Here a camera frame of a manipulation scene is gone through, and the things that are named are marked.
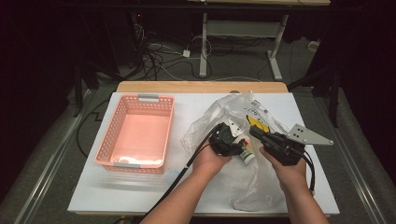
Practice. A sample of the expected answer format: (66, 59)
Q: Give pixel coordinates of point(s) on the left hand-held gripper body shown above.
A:
(222, 138)

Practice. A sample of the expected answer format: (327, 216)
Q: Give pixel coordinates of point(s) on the person's right hand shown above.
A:
(291, 175)

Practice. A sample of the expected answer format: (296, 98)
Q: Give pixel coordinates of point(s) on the white power adapter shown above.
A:
(186, 53)

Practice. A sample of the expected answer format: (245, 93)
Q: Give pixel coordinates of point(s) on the white and green bottle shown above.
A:
(248, 156)

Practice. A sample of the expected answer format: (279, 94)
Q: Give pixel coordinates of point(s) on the white metal desk frame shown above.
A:
(204, 46)

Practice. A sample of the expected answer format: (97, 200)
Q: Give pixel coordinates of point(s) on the clear smiley plastic bag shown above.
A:
(205, 124)

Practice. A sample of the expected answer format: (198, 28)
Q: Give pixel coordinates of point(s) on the metal floor rail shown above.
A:
(351, 168)
(49, 165)

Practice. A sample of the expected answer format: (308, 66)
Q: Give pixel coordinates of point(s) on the pink plastic basket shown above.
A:
(137, 137)

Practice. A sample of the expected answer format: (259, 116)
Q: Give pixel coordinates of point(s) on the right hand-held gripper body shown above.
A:
(280, 146)

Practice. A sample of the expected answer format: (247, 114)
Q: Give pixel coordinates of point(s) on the wooden table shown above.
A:
(186, 86)

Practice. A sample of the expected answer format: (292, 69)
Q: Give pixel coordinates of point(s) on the black stand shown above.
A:
(77, 90)
(333, 99)

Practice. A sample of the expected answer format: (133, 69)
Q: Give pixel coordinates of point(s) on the person's left hand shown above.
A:
(208, 163)

